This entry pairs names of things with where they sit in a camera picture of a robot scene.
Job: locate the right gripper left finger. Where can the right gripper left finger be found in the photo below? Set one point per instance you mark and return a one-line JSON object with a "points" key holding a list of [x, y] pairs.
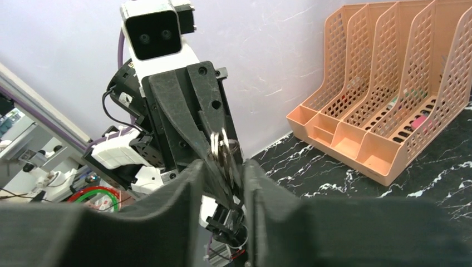
{"points": [[161, 229]]}

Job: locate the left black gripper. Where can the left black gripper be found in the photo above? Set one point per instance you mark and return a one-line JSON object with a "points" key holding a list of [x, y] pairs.
{"points": [[185, 116]]}

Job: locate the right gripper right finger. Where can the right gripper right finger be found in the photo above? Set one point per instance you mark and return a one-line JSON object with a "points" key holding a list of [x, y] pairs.
{"points": [[285, 230]]}

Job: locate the pink eraser in organizer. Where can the pink eraser in organizer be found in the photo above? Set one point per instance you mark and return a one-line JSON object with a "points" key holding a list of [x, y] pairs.
{"points": [[421, 122]]}

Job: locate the orange plastic file organizer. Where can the orange plastic file organizer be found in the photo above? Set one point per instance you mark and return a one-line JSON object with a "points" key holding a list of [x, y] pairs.
{"points": [[386, 64]]}

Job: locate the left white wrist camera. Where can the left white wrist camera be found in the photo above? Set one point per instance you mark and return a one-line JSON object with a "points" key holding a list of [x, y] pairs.
{"points": [[154, 32]]}

